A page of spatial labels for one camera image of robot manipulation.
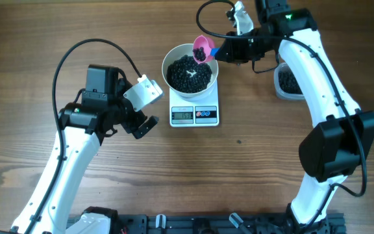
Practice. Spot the white digital kitchen scale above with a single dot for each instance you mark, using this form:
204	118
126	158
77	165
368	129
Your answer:
199	111

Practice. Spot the pink scoop blue handle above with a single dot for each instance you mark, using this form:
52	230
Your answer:
204	49

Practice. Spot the white plastic bowl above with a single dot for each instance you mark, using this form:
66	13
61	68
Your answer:
175	54

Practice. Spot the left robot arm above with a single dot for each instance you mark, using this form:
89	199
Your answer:
108	99

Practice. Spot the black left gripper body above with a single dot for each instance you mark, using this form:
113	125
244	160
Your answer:
127	117

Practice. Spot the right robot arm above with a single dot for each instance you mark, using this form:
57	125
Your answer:
342	133

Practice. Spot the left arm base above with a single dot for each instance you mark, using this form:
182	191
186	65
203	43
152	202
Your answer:
98	220

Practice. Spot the black beans in bowl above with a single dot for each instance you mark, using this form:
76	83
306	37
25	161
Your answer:
187	76

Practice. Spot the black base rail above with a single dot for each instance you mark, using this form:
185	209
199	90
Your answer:
260	223

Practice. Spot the clear plastic container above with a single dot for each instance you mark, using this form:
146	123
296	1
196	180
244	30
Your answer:
283	67

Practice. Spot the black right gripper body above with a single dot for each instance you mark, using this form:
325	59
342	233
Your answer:
241	49

